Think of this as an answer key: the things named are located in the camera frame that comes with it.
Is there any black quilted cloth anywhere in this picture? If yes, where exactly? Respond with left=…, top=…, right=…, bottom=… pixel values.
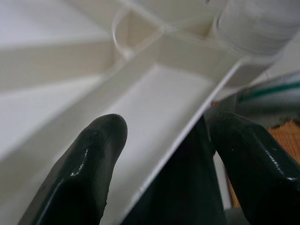
left=120, top=114, right=227, bottom=225

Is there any green thin cable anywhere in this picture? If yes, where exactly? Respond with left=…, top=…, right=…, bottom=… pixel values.
left=238, top=81, right=300, bottom=101

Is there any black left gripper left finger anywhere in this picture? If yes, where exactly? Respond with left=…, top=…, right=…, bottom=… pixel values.
left=31, top=113, right=128, bottom=225

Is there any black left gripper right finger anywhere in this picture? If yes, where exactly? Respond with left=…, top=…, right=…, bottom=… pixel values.
left=209, top=111, right=300, bottom=225

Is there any white plastic table leg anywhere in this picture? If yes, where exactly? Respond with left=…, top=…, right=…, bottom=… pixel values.
left=212, top=0, right=300, bottom=64

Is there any white plastic table top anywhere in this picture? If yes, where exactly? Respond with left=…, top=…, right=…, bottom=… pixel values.
left=0, top=0, right=284, bottom=225

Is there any orange woven mat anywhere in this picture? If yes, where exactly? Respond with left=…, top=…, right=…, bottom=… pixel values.
left=228, top=118, right=300, bottom=209

